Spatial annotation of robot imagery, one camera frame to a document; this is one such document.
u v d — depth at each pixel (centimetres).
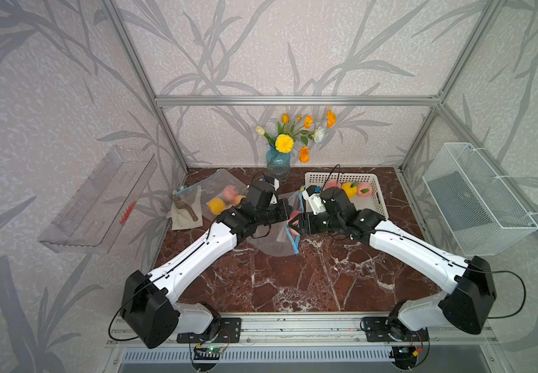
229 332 73
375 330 73
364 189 105
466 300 39
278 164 109
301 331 75
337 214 59
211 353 72
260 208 58
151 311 39
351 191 104
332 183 109
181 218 100
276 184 72
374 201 105
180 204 105
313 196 69
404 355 76
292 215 72
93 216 68
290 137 94
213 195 108
